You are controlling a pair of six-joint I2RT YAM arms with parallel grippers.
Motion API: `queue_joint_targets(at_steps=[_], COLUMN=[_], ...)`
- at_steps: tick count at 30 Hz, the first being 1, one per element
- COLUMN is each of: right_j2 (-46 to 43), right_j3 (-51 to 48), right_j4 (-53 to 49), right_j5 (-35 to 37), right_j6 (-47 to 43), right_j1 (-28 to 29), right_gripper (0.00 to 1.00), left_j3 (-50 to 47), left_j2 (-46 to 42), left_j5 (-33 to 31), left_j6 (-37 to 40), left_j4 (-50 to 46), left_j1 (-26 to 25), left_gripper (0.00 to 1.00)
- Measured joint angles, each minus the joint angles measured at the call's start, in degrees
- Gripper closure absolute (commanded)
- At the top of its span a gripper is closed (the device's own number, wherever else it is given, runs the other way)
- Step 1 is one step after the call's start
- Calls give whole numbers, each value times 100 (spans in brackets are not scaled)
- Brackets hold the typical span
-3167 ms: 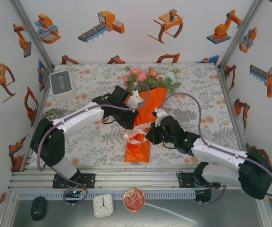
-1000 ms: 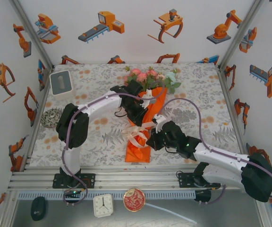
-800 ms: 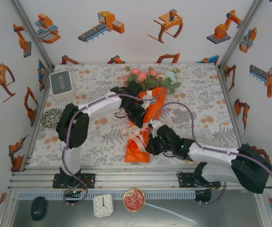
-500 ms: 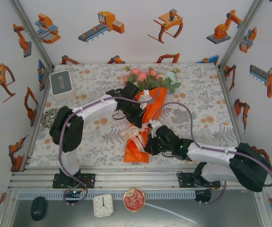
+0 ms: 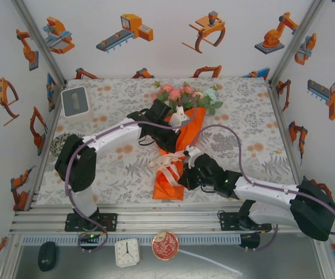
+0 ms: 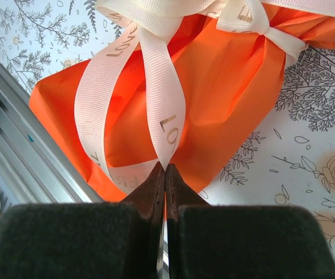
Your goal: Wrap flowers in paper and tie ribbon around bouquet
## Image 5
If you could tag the cream ribbon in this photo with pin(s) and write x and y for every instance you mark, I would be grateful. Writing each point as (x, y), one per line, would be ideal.
(164, 161)

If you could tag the orange wrapping paper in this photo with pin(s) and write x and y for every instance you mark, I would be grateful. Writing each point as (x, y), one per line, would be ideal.
(190, 128)

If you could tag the large pink rose spray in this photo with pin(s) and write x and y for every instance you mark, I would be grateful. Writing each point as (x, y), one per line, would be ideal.
(167, 88)

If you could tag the small pink rose spray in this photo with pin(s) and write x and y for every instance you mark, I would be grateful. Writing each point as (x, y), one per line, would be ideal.
(188, 90)

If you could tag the mint green flower stem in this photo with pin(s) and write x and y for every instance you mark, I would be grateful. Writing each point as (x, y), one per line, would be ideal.
(210, 94)

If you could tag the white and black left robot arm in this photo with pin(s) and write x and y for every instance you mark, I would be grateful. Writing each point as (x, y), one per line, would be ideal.
(112, 135)

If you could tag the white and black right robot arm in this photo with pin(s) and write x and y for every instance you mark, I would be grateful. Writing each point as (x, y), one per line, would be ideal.
(266, 191)

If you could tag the floral printed tablecloth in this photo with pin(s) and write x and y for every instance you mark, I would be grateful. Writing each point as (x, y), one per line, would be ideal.
(121, 180)

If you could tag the red round tin lid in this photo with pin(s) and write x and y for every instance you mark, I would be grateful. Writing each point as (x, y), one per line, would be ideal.
(165, 245)

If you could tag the black connector box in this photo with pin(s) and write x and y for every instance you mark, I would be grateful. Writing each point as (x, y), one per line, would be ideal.
(89, 237)
(250, 241)

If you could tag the white plastic strip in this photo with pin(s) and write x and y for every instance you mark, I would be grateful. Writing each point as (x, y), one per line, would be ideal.
(211, 263)

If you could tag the white tissue box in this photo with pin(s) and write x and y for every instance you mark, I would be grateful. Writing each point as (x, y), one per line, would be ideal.
(76, 101)

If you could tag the white square clock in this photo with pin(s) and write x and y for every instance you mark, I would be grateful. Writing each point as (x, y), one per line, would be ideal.
(127, 252)

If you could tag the patterned glass bowl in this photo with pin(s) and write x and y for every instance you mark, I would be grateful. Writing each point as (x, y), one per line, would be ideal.
(58, 143)

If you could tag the black computer mouse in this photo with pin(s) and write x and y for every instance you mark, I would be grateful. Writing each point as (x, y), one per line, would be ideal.
(47, 256)

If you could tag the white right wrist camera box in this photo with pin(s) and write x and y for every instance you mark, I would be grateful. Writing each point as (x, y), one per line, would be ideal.
(191, 152)

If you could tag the aluminium rail bed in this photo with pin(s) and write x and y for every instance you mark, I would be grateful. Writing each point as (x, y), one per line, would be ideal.
(170, 221)

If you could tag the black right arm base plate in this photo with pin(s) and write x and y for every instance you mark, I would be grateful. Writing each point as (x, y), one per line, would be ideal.
(228, 222)

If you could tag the aluminium side rail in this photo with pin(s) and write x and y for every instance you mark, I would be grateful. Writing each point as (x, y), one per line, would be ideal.
(46, 128)
(283, 130)

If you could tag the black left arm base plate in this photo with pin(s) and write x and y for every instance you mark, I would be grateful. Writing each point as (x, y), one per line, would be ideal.
(110, 222)

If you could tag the aluminium frame post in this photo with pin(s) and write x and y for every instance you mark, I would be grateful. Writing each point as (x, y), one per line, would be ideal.
(39, 40)
(297, 40)

